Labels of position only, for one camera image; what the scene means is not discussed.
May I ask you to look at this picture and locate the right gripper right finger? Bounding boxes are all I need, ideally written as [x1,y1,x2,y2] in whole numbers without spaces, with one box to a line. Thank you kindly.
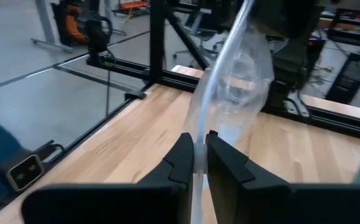
[205,130,360,224]

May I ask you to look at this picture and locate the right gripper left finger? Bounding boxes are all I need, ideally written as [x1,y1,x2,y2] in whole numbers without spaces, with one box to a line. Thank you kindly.
[21,133,195,224]

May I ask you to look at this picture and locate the clear zip bag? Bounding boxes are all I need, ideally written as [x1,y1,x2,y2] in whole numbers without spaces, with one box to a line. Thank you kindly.
[184,0,276,224]

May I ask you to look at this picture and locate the black slotted panel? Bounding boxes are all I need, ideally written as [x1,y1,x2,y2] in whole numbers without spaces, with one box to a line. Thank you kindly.
[324,52,360,105]

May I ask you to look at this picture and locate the orange storage rack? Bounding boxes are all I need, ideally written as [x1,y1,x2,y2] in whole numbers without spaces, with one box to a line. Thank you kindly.
[113,0,149,16]

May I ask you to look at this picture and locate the black device with green light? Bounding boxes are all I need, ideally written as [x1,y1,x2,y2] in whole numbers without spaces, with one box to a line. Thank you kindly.
[85,15,116,70]

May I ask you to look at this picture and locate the orange black machine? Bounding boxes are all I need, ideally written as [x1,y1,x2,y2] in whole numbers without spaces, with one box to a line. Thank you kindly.
[50,0,90,46]

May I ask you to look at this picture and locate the grey desk leg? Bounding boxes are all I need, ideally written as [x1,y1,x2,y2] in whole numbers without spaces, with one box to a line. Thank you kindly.
[30,0,75,54]

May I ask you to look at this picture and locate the silver table-level camera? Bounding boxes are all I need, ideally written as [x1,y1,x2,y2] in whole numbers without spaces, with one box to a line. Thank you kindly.
[7,154,45,191]

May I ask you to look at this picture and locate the black hanging cable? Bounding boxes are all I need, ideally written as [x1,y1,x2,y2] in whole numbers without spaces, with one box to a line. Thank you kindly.
[105,68,111,116]

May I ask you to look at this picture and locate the black metal table frame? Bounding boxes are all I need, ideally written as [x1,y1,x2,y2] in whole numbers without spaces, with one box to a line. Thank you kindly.
[0,0,360,218]

